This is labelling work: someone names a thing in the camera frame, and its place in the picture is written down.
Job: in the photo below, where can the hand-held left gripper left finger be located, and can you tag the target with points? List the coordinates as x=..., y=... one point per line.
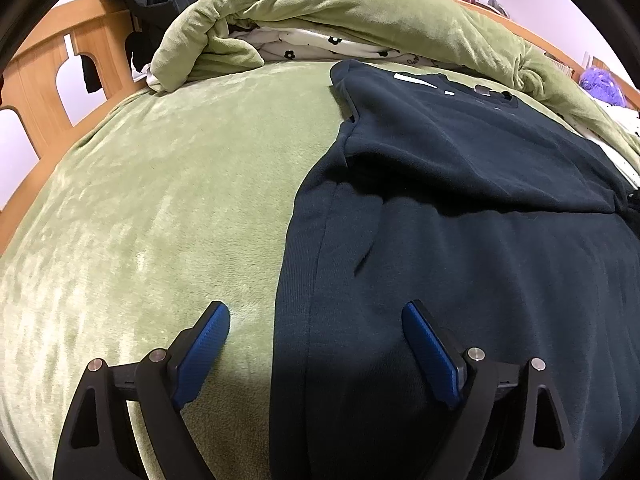
x=201, y=355

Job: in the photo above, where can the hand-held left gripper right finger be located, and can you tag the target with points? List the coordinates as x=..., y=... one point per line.
x=431, y=355

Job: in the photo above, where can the dark navy sweatshirt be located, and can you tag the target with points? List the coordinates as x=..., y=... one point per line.
x=450, y=210

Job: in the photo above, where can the green fleece bed sheet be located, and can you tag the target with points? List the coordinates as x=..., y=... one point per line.
x=150, y=210

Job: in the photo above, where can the purple plush toy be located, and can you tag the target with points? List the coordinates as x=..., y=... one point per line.
x=602, y=85

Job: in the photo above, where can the white floral bedding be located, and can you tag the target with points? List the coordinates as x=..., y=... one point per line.
x=310, y=46

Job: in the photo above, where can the green fleece duvet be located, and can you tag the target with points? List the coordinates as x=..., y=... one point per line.
x=350, y=5

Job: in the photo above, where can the wooden bed frame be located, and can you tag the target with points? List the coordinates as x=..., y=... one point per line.
x=35, y=80

